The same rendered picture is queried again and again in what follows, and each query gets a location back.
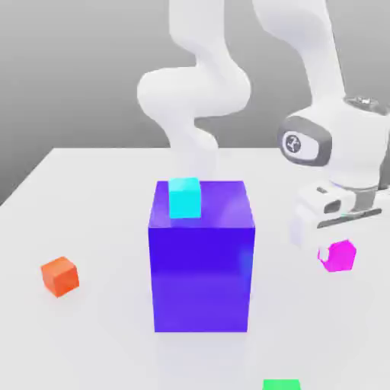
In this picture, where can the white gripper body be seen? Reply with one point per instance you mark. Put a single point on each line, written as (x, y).
(304, 231)

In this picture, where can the large blue box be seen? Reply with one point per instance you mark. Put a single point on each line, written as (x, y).
(201, 274)

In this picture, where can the small orange cube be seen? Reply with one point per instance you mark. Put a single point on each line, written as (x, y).
(60, 276)

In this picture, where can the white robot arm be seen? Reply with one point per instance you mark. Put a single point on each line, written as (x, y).
(195, 91)

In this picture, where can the small green cube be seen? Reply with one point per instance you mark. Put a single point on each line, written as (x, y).
(281, 385)

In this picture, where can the small cyan cube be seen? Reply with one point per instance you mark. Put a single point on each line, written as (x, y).
(184, 198)

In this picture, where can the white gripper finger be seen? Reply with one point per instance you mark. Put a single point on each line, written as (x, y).
(323, 254)

